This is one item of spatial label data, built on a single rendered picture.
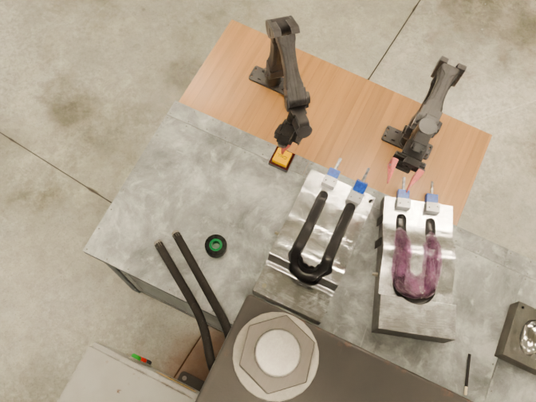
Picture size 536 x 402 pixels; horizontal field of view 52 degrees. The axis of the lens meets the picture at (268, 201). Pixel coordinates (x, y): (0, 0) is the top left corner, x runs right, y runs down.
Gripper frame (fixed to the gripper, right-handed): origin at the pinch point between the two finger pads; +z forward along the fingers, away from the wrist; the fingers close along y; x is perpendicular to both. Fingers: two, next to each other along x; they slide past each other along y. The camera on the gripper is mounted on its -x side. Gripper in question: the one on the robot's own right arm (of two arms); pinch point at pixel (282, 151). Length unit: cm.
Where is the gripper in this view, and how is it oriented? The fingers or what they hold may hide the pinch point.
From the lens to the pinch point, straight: 209.2
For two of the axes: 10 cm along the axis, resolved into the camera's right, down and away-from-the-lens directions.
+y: 9.0, 4.2, -1.0
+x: 3.5, -5.7, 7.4
